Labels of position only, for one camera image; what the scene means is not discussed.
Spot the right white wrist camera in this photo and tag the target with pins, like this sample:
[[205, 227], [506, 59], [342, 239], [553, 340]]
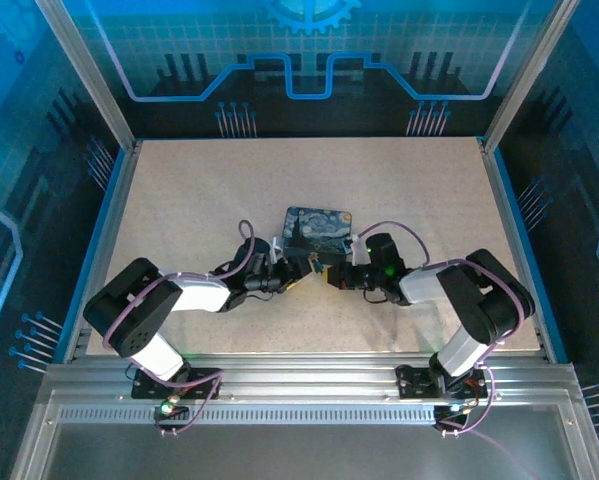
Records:
[[355, 247]]

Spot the aluminium side rail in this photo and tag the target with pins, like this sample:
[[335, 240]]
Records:
[[509, 220], [111, 240]]

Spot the small brass padlock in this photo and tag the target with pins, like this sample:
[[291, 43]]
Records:
[[314, 263]]

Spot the starry night tin box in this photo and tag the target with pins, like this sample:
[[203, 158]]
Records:
[[319, 230]]

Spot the aluminium corner post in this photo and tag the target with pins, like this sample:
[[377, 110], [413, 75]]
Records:
[[84, 70], [529, 70]]

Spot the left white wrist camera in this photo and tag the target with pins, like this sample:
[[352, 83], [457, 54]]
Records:
[[276, 249]]

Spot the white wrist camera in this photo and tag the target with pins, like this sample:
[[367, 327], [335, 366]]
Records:
[[276, 249], [355, 247]]

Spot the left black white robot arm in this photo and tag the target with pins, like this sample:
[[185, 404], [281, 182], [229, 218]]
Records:
[[199, 295]]

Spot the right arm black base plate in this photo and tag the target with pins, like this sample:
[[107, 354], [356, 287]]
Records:
[[416, 382]]

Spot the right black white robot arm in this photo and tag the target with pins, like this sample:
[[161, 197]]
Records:
[[459, 345]]

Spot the aluminium front frame rail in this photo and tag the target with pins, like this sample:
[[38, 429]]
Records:
[[304, 375]]

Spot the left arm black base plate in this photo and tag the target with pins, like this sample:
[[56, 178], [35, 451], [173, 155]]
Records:
[[204, 382]]

